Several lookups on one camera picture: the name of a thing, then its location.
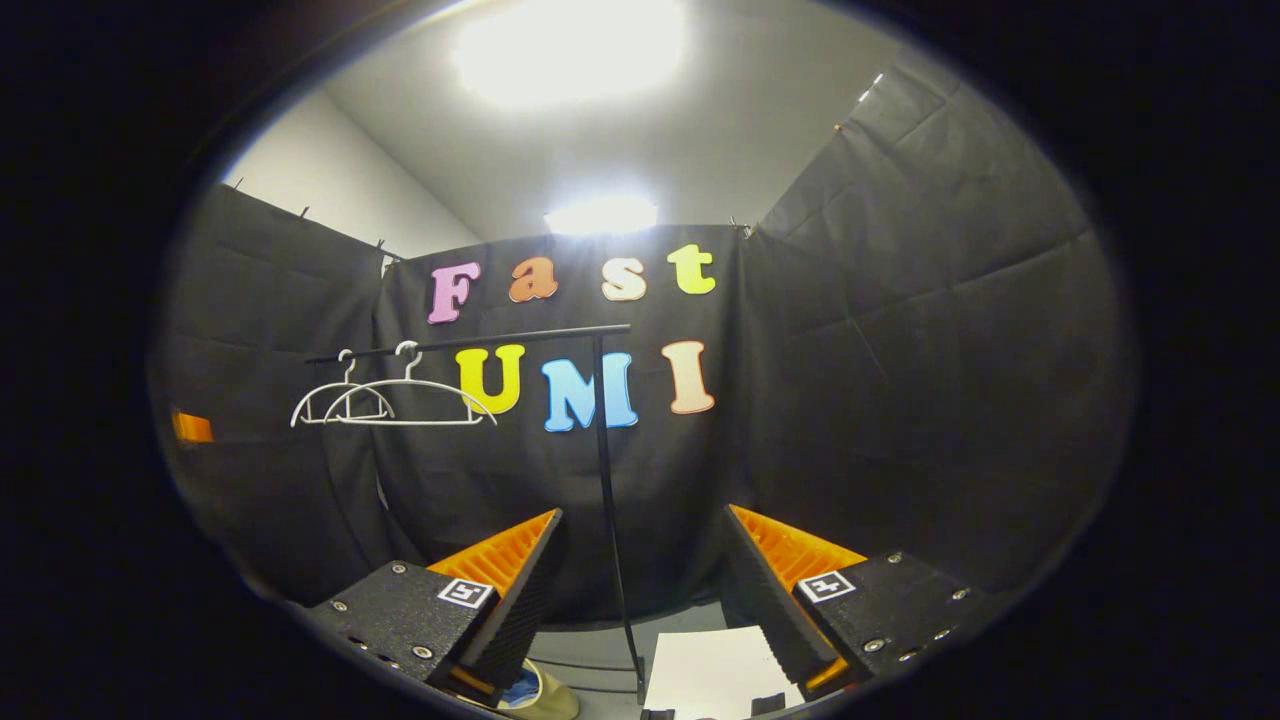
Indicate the black backdrop cloth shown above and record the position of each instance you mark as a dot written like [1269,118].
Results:
[900,400]

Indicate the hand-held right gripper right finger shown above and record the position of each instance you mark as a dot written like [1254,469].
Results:
[765,600]

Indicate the beige laundry hamper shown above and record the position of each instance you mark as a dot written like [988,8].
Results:
[560,702]

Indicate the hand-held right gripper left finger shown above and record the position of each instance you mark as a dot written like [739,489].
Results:
[520,590]

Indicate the black metal clothes rack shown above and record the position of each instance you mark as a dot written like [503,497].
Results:
[604,470]

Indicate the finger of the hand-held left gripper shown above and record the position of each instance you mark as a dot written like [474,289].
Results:
[192,427]

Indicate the large ceiling light panel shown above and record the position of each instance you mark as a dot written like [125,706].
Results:
[570,50]

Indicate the white plastic clothes hanger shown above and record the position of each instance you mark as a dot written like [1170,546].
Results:
[410,383]
[308,400]

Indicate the white paper sheet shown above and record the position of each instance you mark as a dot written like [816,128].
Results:
[710,675]

